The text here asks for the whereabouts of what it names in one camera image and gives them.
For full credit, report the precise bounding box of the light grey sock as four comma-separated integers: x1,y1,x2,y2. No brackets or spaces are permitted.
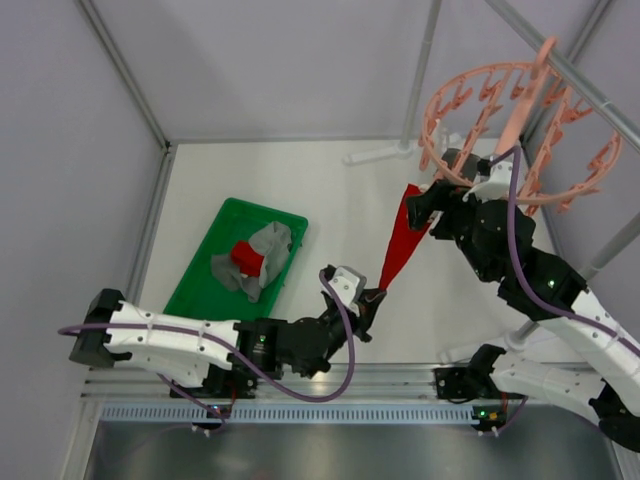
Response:
244,222,292,303

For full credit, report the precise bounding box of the slotted white cable duct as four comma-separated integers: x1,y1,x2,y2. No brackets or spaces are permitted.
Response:
100,402,503,425

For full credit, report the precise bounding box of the right black mount plate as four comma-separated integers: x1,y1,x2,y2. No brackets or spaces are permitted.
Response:
433,367,476,403

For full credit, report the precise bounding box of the black mount plate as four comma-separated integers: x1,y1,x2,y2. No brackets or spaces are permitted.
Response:
433,367,476,403
173,366,257,400

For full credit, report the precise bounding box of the pink round clip hanger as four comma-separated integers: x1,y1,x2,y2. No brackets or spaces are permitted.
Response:
418,37,622,217

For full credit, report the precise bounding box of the green plastic tray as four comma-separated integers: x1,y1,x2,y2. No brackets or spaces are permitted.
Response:
164,198,308,321

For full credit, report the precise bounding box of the red santa sock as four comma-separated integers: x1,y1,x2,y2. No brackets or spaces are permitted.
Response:
378,184,431,290

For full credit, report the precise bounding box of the left black mount plate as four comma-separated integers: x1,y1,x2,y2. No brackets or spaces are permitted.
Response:
173,366,257,400

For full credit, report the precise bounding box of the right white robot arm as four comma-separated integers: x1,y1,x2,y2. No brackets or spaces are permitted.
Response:
405,181,639,451

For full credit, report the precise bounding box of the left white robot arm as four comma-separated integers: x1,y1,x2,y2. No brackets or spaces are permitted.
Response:
69,289,386,397

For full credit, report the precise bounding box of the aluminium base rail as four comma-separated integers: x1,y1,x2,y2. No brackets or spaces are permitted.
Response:
79,362,621,401

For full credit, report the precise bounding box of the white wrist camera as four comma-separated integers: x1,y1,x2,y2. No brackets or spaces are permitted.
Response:
328,266,367,312
463,155,514,202

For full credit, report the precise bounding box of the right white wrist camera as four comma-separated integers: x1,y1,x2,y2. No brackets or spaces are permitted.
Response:
463,155,514,202

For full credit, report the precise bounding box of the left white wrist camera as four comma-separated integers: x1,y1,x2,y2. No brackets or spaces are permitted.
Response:
328,266,367,312

